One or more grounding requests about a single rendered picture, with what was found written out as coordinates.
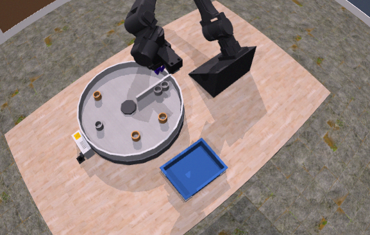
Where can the grey round turning table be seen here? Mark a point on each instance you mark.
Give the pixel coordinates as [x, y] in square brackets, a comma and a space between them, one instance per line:
[128, 104]

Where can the blue open crate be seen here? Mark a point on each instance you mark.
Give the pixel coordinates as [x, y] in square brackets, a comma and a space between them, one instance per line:
[193, 169]

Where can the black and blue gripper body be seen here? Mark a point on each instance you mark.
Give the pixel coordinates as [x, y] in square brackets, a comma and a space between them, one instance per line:
[154, 67]

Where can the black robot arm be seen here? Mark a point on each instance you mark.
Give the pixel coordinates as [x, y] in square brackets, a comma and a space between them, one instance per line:
[141, 22]

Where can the bronze bushing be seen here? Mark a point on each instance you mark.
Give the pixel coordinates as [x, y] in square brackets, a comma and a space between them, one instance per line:
[97, 93]
[162, 115]
[134, 133]

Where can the steel bushing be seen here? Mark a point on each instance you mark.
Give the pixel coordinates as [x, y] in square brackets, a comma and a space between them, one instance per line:
[98, 123]
[158, 88]
[167, 86]

